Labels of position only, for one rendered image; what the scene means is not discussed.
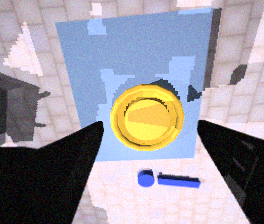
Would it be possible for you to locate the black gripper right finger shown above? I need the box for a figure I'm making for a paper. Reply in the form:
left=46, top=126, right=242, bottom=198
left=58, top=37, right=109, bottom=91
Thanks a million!
left=196, top=120, right=264, bottom=224

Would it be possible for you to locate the light blue square mat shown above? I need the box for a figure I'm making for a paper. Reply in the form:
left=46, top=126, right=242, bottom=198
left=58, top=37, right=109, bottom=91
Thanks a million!
left=55, top=8, right=213, bottom=162

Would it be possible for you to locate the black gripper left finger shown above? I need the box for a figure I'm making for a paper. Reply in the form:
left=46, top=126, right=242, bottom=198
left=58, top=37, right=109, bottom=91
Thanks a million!
left=0, top=121, right=104, bottom=224

